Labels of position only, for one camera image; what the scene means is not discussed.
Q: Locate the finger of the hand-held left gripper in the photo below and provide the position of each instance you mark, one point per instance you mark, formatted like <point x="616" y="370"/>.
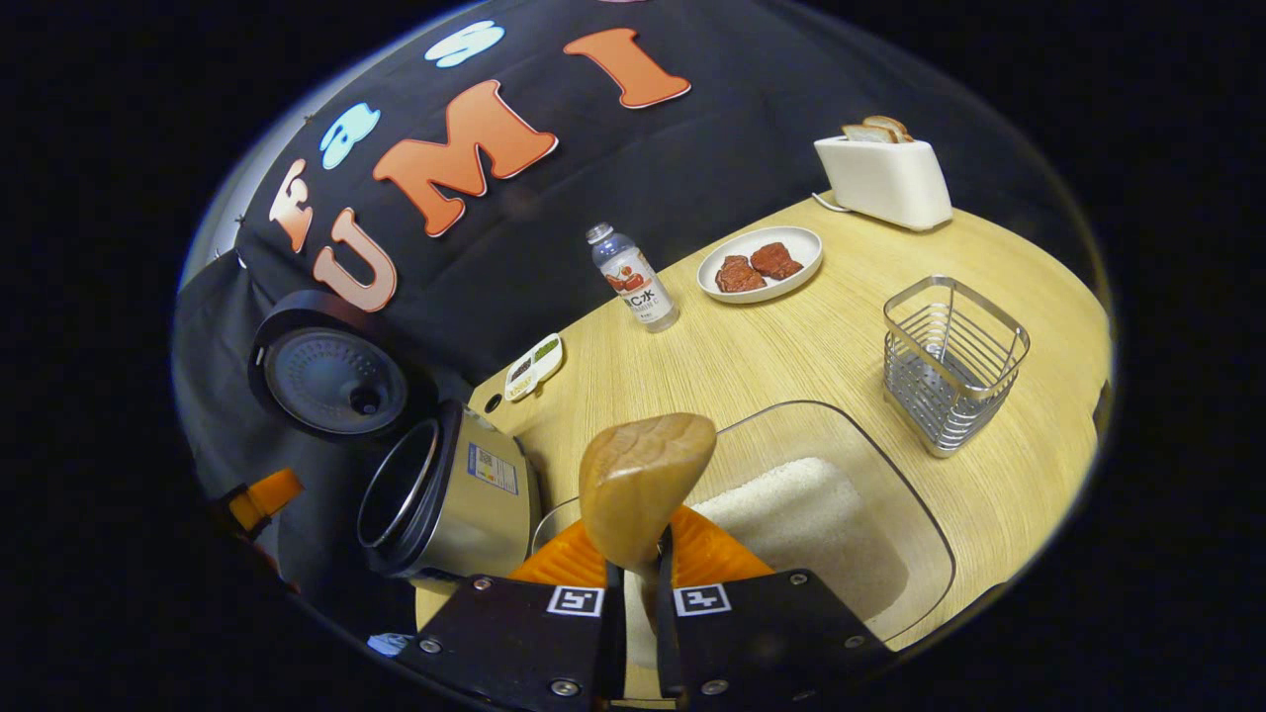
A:
<point x="267" y="494"/>

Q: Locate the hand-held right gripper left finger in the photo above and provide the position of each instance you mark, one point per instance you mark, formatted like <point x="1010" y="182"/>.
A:
<point x="613" y="643"/>

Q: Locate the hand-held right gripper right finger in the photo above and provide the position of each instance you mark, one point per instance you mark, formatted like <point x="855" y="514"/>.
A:
<point x="669" y="643"/>

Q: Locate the wooden spoon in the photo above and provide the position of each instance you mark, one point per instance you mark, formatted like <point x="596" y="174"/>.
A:
<point x="643" y="475"/>

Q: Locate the dark grey rice cooker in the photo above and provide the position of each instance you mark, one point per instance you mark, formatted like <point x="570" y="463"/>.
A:
<point x="465" y="504"/>

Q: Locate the clear rice container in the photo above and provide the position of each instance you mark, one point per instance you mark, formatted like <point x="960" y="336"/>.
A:
<point x="890" y="494"/>

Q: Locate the white divided grain dish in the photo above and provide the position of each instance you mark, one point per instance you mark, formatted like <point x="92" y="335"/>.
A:
<point x="534" y="366"/>

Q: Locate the clear drink bottle red label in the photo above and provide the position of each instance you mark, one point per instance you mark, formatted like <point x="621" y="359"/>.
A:
<point x="638" y="287"/>

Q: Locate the red meat piece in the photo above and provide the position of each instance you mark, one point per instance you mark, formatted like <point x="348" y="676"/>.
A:
<point x="740" y="275"/>
<point x="776" y="260"/>

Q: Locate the white round plate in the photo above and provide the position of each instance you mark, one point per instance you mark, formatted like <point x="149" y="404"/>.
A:
<point x="801" y="247"/>

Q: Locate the white toaster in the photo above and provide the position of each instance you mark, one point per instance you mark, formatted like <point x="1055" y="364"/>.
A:
<point x="885" y="183"/>

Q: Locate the toast slice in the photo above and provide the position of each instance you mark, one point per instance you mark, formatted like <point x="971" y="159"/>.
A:
<point x="868" y="134"/>
<point x="895" y="127"/>

